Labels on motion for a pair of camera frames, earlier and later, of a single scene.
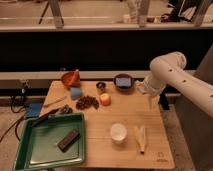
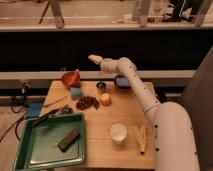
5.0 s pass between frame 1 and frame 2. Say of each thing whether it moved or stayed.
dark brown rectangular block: stayed
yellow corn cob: stayed
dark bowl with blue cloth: stayed
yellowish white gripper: moved
